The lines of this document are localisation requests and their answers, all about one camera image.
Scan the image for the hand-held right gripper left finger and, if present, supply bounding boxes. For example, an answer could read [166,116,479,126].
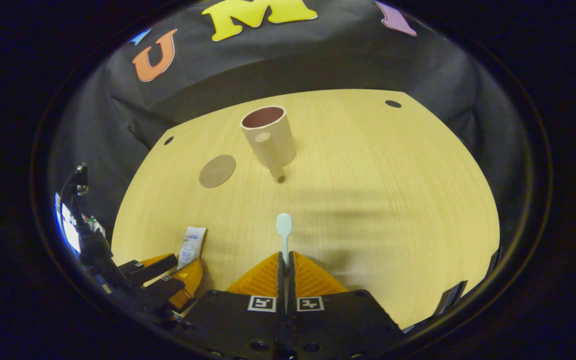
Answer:
[183,251,285,360]

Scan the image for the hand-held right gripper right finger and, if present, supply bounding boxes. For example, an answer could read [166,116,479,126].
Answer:
[288,251,405,360]

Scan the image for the white toothpaste tube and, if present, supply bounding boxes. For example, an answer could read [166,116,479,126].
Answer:
[176,226,207,271]

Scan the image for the white toothbrush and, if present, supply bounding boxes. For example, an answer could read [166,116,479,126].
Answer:
[276,213,294,271]

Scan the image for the brown round coaster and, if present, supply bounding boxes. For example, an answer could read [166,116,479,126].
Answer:
[198,154,237,189]

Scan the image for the beige cup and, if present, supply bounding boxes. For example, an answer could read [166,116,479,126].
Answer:
[240,105,298,182]

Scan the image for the bright white panel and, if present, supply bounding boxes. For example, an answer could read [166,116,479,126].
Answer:
[55,194,83,254]

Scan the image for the black backdrop cloth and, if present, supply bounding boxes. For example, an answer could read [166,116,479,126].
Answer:
[48,0,524,251]

